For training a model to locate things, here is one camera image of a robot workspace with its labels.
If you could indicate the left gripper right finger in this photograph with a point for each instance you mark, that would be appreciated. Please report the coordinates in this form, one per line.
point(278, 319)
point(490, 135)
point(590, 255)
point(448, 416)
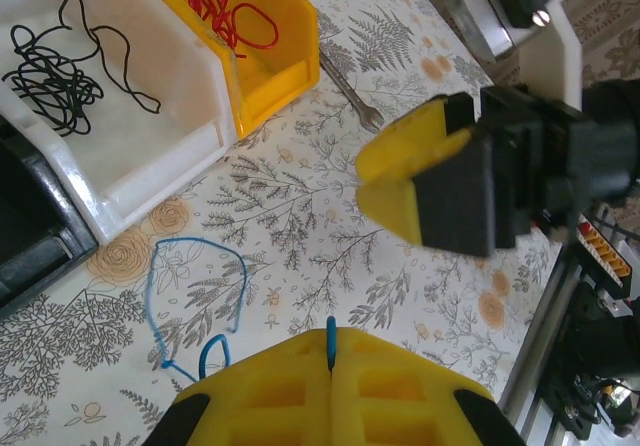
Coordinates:
point(400, 401)

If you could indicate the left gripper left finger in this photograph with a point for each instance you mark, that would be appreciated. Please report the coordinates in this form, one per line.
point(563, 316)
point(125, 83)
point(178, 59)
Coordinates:
point(270, 401)

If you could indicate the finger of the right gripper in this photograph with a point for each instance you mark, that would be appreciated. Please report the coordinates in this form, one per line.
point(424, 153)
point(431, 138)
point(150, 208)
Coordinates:
point(410, 141)
point(450, 201)

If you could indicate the yellow plastic bin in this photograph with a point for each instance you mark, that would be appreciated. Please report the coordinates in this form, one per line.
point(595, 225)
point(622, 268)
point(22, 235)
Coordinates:
point(285, 81)

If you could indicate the white plastic bin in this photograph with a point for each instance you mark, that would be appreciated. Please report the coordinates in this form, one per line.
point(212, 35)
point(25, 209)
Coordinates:
point(165, 131)

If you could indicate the black plastic bin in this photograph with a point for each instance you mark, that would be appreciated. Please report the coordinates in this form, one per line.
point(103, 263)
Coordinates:
point(30, 216)

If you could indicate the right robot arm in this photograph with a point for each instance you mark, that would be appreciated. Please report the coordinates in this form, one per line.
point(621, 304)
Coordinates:
point(600, 331)

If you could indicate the steel open-end wrench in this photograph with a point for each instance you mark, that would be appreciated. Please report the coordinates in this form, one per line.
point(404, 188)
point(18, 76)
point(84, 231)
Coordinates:
point(350, 91)

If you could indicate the board with orange connectors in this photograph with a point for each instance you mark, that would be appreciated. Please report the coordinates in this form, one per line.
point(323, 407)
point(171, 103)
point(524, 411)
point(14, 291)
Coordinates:
point(605, 258)

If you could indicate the floral tablecloth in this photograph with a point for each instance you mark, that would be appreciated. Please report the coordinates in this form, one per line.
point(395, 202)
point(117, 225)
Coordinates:
point(310, 246)

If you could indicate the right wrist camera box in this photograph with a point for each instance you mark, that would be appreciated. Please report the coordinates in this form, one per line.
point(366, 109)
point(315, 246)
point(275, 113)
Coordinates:
point(550, 51)

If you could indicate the aluminium front rail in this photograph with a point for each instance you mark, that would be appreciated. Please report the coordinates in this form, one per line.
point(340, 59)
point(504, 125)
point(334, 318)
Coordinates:
point(540, 346)

